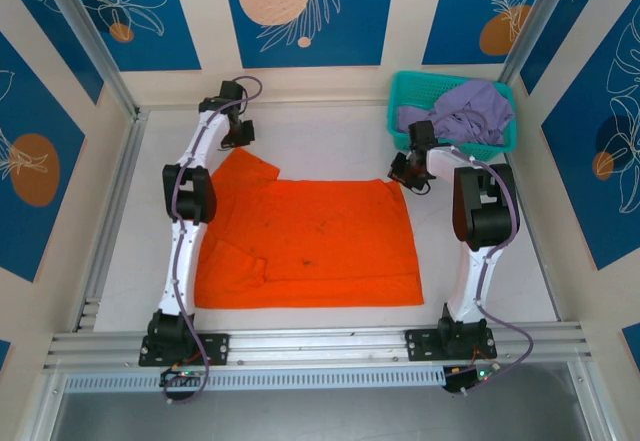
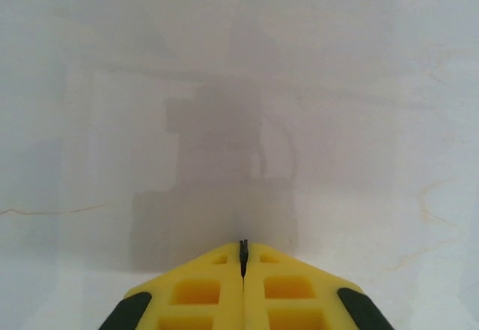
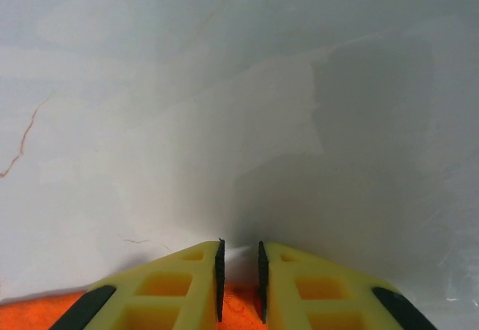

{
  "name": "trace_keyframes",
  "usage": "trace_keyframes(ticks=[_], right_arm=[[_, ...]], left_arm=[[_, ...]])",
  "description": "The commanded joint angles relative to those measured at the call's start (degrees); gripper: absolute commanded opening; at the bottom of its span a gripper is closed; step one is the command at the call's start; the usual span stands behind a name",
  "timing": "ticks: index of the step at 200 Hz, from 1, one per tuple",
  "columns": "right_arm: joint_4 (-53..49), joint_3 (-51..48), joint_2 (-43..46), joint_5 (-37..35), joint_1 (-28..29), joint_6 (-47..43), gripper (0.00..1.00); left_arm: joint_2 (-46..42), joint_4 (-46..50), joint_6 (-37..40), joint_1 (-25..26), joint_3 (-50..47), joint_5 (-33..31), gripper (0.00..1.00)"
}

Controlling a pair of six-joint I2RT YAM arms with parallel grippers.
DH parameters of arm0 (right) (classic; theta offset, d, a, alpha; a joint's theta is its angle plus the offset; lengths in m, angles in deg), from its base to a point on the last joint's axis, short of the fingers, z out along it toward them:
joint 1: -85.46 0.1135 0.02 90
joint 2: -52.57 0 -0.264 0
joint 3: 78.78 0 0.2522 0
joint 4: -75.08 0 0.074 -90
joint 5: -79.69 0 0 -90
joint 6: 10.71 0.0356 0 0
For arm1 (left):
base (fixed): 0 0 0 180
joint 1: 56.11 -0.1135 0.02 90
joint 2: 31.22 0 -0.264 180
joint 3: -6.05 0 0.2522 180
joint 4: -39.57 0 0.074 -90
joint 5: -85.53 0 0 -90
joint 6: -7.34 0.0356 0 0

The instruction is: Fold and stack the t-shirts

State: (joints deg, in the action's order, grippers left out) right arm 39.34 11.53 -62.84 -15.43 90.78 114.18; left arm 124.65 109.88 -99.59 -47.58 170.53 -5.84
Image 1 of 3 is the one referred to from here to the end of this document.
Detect blue panel fern orange circle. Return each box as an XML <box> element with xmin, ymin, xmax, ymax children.
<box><xmin>422</xmin><ymin>0</ymin><xmax>557</xmax><ymax>67</ymax></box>

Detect orange t-shirt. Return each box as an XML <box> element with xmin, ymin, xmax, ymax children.
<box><xmin>192</xmin><ymin>148</ymin><xmax>425</xmax><ymax>310</ymax></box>

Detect grey metal sheet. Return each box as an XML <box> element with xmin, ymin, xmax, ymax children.
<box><xmin>49</xmin><ymin>360</ymin><xmax>591</xmax><ymax>441</ymax></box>

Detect blue panel big orange circle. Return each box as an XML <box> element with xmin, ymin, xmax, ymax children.
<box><xmin>0</xmin><ymin>33</ymin><xmax>87</xmax><ymax>283</ymax></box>

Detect blue panel large peach circle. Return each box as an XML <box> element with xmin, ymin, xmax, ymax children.
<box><xmin>221</xmin><ymin>0</ymin><xmax>399</xmax><ymax>69</ymax></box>

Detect aluminium frame post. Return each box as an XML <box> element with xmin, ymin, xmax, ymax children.
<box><xmin>499</xmin><ymin>0</ymin><xmax>572</xmax><ymax>85</ymax></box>
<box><xmin>37</xmin><ymin>0</ymin><xmax>140</xmax><ymax>118</ymax></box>

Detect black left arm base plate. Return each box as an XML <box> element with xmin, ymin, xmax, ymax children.
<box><xmin>138</xmin><ymin>331</ymin><xmax>231</xmax><ymax>367</ymax></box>

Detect aluminium table side rail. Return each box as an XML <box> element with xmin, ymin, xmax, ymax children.
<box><xmin>503</xmin><ymin>153</ymin><xmax>565</xmax><ymax>323</ymax></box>
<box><xmin>74</xmin><ymin>110</ymin><xmax>147</xmax><ymax>333</ymax></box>

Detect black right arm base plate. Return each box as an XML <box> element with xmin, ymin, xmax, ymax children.
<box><xmin>404</xmin><ymin>326</ymin><xmax>499</xmax><ymax>362</ymax></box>

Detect aluminium mounting rail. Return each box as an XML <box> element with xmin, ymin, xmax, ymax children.
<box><xmin>42</xmin><ymin>320</ymin><xmax>594</xmax><ymax>370</ymax></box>

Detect purple t-shirt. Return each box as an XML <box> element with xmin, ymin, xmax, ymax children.
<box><xmin>397</xmin><ymin>80</ymin><xmax>516</xmax><ymax>148</ymax></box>

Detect blue panel small orange circle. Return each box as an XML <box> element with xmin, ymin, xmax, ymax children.
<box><xmin>49</xmin><ymin>0</ymin><xmax>202</xmax><ymax>73</ymax></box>

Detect grey slotted cable duct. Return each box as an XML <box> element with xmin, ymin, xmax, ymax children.
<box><xmin>63</xmin><ymin>364</ymin><xmax>446</xmax><ymax>393</ymax></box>

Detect teal plastic basket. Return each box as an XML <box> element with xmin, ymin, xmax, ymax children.
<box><xmin>388</xmin><ymin>71</ymin><xmax>519</xmax><ymax>160</ymax></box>

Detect blue panel white leaf outline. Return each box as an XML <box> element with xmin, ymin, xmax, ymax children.
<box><xmin>541</xmin><ymin>10</ymin><xmax>640</xmax><ymax>272</ymax></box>

